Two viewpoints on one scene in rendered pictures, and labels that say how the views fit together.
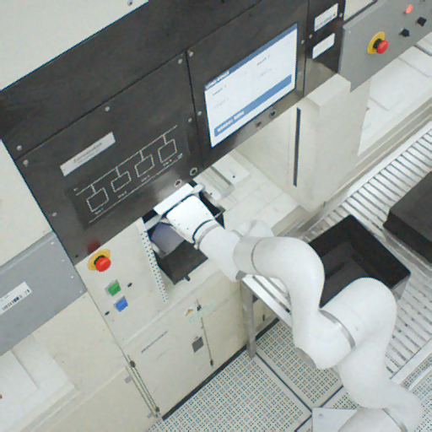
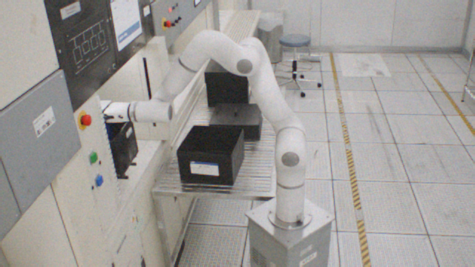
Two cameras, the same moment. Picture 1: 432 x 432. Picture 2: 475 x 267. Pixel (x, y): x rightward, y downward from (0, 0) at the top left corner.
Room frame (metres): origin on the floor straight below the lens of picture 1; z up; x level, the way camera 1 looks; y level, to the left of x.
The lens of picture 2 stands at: (-0.48, 0.87, 1.97)
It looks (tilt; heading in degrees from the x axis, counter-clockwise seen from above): 29 degrees down; 314
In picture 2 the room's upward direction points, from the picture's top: 3 degrees counter-clockwise
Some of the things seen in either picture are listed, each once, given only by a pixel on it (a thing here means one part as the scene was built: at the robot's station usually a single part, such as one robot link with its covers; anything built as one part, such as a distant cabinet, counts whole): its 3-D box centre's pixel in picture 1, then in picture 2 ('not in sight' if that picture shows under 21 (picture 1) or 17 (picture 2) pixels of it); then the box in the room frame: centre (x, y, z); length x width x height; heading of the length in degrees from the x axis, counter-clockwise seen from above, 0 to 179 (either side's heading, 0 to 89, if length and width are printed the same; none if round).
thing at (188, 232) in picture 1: (192, 220); (121, 111); (0.91, 0.06, 1.25); 0.11 x 0.10 x 0.07; 34
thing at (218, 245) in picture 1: (229, 253); (155, 111); (0.79, -0.02, 1.25); 0.13 x 0.09 x 0.08; 34
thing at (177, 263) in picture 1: (175, 223); (103, 140); (1.00, 0.12, 1.11); 0.24 x 0.20 x 0.32; 124
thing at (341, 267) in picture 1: (344, 278); (212, 153); (0.87, -0.38, 0.85); 0.28 x 0.28 x 0.17; 29
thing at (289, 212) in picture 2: not in sight; (290, 198); (0.34, -0.32, 0.85); 0.19 x 0.19 x 0.18
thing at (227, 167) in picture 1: (208, 174); not in sight; (1.32, 0.00, 0.89); 0.22 x 0.21 x 0.04; 34
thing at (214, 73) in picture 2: not in sight; (229, 81); (1.38, -1.07, 0.89); 0.29 x 0.29 x 0.25; 35
